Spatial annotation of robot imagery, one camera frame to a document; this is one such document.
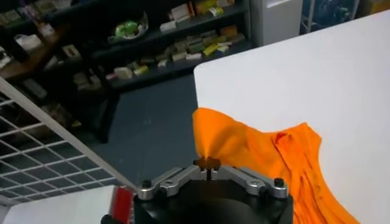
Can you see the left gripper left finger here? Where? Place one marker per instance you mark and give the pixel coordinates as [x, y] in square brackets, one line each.
[173, 182]

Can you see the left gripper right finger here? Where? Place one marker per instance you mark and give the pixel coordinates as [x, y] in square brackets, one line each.
[253, 182]

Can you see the orange t-shirt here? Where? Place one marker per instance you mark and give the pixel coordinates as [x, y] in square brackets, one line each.
[243, 143]

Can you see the red framed white cart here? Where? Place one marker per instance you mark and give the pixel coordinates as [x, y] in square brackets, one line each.
[61, 207]

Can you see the black shelf unit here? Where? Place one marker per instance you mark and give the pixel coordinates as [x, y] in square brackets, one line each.
[182, 66]

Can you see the lime green flat box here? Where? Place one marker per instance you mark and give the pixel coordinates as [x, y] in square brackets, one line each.
[140, 70]

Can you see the white work table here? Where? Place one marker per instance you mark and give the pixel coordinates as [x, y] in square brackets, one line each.
[304, 76]

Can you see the white cube box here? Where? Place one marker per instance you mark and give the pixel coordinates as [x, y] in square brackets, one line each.
[123, 73]

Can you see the flat white medicine box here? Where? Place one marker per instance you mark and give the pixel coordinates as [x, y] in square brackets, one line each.
[168, 26]

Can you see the glass bowl with green items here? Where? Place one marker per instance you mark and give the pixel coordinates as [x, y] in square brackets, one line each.
[128, 29]

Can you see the white water dispenser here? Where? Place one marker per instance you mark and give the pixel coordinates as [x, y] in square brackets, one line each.
[274, 21]

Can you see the white orange medicine box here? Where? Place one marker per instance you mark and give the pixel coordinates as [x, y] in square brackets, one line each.
[181, 12]

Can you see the small green white box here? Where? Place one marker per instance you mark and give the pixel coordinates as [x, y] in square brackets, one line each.
[215, 11]

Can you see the green medicine box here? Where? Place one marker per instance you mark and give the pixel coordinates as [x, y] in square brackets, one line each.
[205, 6]

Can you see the blue water jug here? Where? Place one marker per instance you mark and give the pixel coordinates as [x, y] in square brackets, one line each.
[335, 13]

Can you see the small yellow box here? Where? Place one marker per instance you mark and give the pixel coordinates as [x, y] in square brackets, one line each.
[377, 6]

